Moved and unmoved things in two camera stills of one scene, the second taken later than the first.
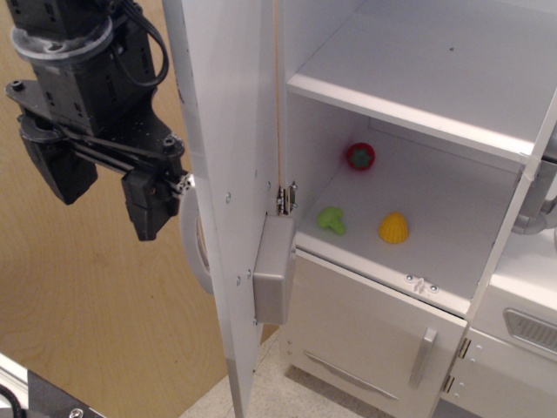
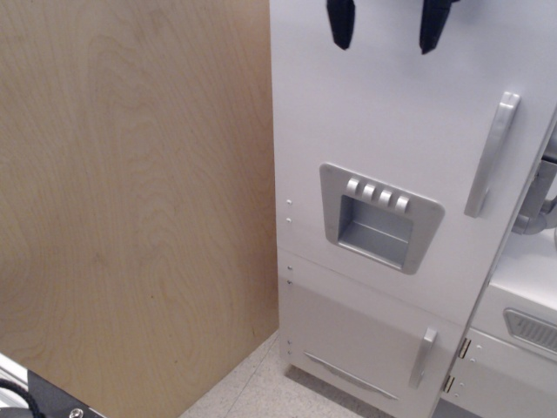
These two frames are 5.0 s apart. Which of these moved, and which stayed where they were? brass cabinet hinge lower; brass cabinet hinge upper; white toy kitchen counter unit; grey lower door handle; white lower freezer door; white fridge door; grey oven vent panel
Moved: white fridge door
Stayed: white lower freezer door; grey oven vent panel; brass cabinet hinge lower; grey lower door handle; white toy kitchen counter unit; brass cabinet hinge upper
